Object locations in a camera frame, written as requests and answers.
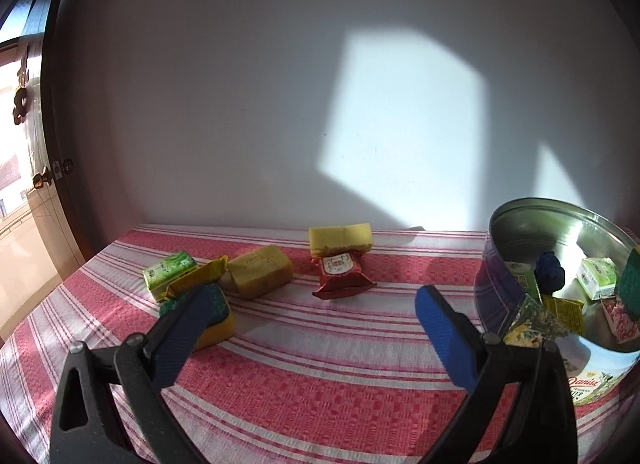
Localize red striped tablecloth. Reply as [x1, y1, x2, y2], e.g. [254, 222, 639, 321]
[0, 225, 640, 464]

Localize brass door handle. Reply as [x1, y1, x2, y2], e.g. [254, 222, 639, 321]
[32, 159, 74, 191]

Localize round metal cookie tin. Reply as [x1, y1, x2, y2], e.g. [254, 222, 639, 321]
[472, 198, 640, 407]

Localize pink candy packet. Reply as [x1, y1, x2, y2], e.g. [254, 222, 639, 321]
[600, 294, 640, 345]

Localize floral printed packet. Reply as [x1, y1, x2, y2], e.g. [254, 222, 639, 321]
[502, 294, 571, 349]

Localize blue object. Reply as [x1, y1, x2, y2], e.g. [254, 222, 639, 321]
[534, 251, 566, 292]

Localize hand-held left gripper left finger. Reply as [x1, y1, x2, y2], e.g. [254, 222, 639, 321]
[49, 284, 219, 464]

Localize hanging door ornament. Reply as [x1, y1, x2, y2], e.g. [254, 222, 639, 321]
[12, 44, 33, 125]

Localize yellow snack packet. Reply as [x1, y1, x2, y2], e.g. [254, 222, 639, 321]
[162, 255, 229, 301]
[542, 294, 586, 335]

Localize red snack packet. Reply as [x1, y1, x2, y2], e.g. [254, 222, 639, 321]
[311, 251, 378, 301]

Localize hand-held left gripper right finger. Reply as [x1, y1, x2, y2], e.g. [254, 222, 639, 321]
[414, 285, 581, 464]

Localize yellow green scouring sponge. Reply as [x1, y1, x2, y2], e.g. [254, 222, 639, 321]
[159, 284, 237, 352]
[615, 246, 640, 299]

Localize wooden door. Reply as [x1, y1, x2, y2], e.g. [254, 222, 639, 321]
[0, 0, 98, 339]

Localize green yellow packet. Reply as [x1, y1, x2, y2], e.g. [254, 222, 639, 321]
[142, 252, 197, 302]

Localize green carton box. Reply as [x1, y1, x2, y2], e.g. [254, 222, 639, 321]
[576, 257, 620, 301]
[505, 261, 541, 299]

